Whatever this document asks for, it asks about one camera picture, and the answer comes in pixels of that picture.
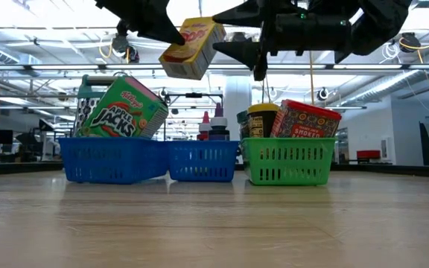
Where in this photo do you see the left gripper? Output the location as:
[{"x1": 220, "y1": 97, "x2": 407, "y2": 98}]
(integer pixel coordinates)
[{"x1": 94, "y1": 0, "x2": 186, "y2": 46}]

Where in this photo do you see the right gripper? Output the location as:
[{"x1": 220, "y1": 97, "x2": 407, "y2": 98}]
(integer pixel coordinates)
[{"x1": 212, "y1": 0, "x2": 353, "y2": 81}]

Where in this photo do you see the yellow Corn Pops cereal box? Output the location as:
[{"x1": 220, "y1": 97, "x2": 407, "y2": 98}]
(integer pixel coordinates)
[{"x1": 158, "y1": 16, "x2": 228, "y2": 81}]

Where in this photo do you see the yellow-lidded dark jar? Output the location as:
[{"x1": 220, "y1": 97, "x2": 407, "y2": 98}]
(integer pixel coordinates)
[{"x1": 247, "y1": 103, "x2": 281, "y2": 139}]

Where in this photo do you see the green Apple Jacks cereal box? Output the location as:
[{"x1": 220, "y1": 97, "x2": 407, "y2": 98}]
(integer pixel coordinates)
[{"x1": 80, "y1": 75, "x2": 170, "y2": 140}]

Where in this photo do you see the green-lidded spice jar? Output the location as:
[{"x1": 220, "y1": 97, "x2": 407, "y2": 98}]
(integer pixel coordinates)
[{"x1": 236, "y1": 109, "x2": 250, "y2": 141}]

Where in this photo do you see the red food colouring bottle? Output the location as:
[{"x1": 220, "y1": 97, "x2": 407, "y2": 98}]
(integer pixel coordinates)
[{"x1": 196, "y1": 110, "x2": 214, "y2": 142}]

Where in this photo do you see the red-lidded smoked paprika tin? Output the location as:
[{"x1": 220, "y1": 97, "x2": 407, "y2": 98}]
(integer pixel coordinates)
[{"x1": 270, "y1": 98, "x2": 343, "y2": 139}]

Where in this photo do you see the teal-framed metal box grater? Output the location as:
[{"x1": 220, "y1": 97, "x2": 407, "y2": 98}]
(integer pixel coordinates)
[{"x1": 73, "y1": 74, "x2": 126, "y2": 137}]

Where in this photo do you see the blue plastic basket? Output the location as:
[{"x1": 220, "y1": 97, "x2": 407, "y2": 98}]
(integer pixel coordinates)
[
  {"x1": 58, "y1": 136, "x2": 170, "y2": 185},
  {"x1": 167, "y1": 140, "x2": 241, "y2": 183}
]

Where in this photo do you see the green plastic basket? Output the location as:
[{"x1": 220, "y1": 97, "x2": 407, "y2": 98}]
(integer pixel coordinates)
[{"x1": 241, "y1": 137, "x2": 337, "y2": 186}]

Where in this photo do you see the red stool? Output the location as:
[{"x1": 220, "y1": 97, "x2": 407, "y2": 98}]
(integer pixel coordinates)
[{"x1": 356, "y1": 149, "x2": 381, "y2": 162}]

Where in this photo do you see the black ceiling cable reel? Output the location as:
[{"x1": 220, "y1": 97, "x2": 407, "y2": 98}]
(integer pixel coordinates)
[{"x1": 399, "y1": 31, "x2": 423, "y2": 54}]

